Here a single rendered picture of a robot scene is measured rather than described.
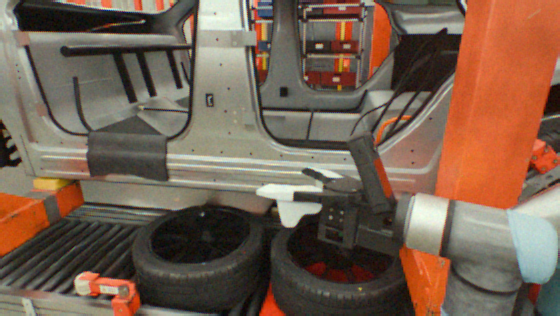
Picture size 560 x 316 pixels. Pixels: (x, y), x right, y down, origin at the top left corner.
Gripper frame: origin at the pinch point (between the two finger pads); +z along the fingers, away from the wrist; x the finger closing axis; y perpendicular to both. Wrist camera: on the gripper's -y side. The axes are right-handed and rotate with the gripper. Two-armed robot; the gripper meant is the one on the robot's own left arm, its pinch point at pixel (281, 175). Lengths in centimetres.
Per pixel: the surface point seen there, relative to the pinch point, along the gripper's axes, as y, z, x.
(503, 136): -5, -33, 51
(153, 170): 31, 105, 61
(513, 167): 2, -37, 53
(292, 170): 24, 40, 84
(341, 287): 64, 8, 71
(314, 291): 66, 16, 65
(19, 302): 87, 133, 11
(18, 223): 58, 151, 21
